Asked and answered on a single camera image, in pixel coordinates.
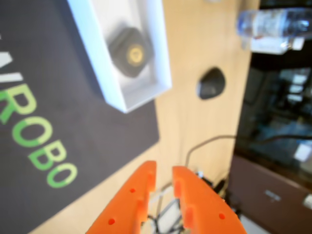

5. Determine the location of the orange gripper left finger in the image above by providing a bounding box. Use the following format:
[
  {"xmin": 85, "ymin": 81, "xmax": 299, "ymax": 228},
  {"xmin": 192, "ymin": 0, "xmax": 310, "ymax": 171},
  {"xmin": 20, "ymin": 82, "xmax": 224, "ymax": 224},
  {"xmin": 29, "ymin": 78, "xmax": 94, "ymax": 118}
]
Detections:
[{"xmin": 85, "ymin": 160, "xmax": 157, "ymax": 234}]

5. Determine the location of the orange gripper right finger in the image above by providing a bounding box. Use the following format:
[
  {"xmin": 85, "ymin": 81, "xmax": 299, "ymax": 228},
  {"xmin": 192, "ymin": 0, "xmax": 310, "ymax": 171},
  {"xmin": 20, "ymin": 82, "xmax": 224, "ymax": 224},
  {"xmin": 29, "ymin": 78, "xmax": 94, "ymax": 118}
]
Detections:
[{"xmin": 172, "ymin": 166, "xmax": 247, "ymax": 234}]

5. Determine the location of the grey square case gold emblem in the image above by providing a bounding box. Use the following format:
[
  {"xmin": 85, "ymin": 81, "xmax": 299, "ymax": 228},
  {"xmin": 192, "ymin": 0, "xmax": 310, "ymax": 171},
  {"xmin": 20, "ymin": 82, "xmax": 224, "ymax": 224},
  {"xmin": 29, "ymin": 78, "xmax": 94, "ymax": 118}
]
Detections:
[{"xmin": 107, "ymin": 26, "xmax": 154, "ymax": 79}]

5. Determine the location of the brown cabinet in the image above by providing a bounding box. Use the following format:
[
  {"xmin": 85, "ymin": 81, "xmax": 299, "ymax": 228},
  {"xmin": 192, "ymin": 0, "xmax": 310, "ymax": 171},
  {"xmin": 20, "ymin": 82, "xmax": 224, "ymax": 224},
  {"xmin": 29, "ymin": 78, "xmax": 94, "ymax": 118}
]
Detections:
[{"xmin": 228, "ymin": 155, "xmax": 312, "ymax": 234}]

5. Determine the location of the black computer mouse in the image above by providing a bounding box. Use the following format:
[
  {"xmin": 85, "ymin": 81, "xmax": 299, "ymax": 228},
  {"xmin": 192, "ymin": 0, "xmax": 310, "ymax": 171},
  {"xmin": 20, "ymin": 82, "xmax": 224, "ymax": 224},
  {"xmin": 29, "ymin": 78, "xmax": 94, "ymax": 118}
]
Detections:
[{"xmin": 196, "ymin": 66, "xmax": 227, "ymax": 100}]

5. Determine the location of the dark mat with WOWROBO print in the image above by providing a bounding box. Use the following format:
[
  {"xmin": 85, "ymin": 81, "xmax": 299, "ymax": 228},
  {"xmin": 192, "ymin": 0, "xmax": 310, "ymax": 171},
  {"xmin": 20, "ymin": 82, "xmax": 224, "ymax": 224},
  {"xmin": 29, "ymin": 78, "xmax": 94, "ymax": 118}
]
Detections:
[{"xmin": 0, "ymin": 0, "xmax": 161, "ymax": 234}]

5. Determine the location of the small white box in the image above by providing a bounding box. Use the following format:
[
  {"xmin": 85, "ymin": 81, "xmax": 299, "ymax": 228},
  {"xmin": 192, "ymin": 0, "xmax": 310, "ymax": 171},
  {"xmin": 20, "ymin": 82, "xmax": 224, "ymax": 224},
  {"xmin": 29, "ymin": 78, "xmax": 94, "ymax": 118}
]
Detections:
[{"xmin": 241, "ymin": 36, "xmax": 305, "ymax": 54}]

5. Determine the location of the white open cardboard box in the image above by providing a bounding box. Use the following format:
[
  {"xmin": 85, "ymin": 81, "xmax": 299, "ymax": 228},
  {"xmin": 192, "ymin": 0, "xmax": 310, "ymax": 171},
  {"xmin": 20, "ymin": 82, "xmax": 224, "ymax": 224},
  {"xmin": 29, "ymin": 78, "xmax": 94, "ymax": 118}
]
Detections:
[{"xmin": 66, "ymin": 0, "xmax": 173, "ymax": 114}]

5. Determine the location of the clear plastic water bottle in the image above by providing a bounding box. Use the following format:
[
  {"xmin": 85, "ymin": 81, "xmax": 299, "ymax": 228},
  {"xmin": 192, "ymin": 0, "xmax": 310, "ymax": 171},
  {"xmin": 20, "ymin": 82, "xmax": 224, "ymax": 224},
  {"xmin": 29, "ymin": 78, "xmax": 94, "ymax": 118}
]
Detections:
[{"xmin": 237, "ymin": 6, "xmax": 312, "ymax": 40}]

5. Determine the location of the black cable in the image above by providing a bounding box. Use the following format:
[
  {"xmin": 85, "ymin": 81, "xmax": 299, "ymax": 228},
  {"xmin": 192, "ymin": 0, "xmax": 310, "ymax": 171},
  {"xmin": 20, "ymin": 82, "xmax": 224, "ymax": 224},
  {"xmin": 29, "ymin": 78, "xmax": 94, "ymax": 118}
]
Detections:
[{"xmin": 186, "ymin": 134, "xmax": 312, "ymax": 168}]

